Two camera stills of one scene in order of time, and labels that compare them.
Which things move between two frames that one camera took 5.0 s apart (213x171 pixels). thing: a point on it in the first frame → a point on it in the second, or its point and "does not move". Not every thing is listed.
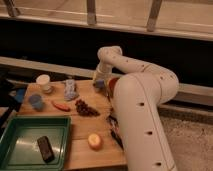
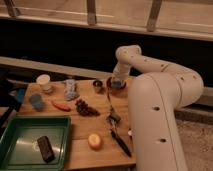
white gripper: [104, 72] → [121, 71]
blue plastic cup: [36, 101] does not move
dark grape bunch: [84, 109] does not move
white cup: [44, 81] does not move
